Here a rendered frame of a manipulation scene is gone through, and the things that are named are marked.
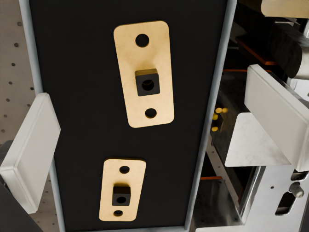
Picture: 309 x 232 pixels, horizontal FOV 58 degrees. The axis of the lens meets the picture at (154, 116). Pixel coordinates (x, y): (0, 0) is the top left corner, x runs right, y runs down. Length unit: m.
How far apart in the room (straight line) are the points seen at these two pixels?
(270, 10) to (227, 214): 0.37
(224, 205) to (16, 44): 0.57
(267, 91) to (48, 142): 0.13
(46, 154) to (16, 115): 0.65
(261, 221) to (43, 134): 0.57
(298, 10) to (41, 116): 0.26
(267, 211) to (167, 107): 0.47
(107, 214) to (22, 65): 0.51
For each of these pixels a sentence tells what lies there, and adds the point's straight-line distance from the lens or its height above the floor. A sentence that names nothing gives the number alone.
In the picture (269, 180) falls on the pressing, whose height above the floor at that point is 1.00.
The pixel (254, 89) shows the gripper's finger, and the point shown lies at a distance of 0.19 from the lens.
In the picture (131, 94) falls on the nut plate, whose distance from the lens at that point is 0.22.
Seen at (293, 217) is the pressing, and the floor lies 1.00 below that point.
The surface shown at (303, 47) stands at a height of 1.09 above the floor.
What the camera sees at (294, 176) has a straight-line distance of 0.63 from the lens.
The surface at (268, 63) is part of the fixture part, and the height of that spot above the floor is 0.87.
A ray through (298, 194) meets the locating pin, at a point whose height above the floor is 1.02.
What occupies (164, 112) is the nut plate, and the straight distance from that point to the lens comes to 0.23.
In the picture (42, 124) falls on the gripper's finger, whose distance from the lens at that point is 0.17.
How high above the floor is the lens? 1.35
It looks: 57 degrees down
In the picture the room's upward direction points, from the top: 168 degrees clockwise
